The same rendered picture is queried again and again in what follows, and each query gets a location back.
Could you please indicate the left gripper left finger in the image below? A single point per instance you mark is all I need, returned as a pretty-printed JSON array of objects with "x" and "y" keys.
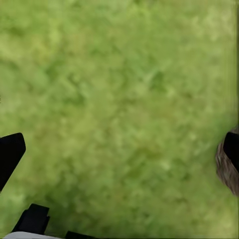
[{"x": 12, "y": 149}]

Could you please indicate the wicker basket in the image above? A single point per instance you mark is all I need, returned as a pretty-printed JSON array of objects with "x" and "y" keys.
[{"x": 226, "y": 171}]

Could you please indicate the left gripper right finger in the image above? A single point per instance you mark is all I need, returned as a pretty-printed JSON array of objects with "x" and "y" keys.
[{"x": 231, "y": 148}]

